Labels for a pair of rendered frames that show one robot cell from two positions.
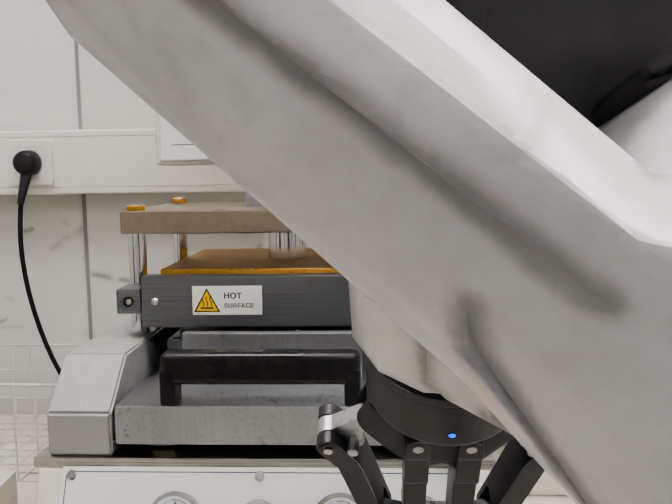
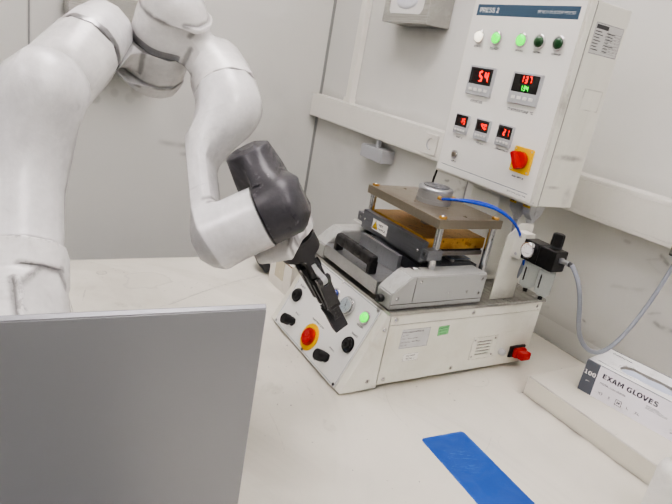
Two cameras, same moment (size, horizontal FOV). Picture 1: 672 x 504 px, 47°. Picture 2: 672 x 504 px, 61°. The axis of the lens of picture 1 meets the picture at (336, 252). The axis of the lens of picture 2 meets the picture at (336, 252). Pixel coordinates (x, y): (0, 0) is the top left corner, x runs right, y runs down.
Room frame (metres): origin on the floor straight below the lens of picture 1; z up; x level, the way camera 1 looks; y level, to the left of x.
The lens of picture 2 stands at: (-0.16, -0.86, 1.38)
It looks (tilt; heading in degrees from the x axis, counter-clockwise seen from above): 19 degrees down; 54
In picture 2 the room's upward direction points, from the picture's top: 10 degrees clockwise
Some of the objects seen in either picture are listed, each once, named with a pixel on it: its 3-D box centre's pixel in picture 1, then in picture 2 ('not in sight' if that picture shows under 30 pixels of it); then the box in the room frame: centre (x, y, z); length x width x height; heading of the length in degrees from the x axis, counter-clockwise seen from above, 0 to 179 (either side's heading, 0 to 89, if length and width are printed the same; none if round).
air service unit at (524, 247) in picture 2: not in sight; (538, 262); (0.86, -0.18, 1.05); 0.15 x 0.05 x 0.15; 87
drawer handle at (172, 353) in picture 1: (260, 376); (355, 252); (0.56, 0.06, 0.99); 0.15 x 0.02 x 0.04; 87
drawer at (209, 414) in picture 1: (283, 356); (403, 258); (0.70, 0.05, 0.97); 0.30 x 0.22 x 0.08; 177
